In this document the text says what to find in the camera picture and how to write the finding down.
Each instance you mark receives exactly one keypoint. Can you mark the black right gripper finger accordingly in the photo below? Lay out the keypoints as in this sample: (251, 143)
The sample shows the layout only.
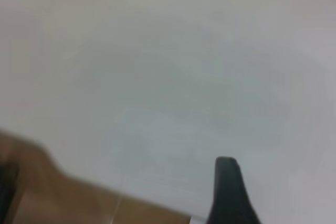
(228, 195)

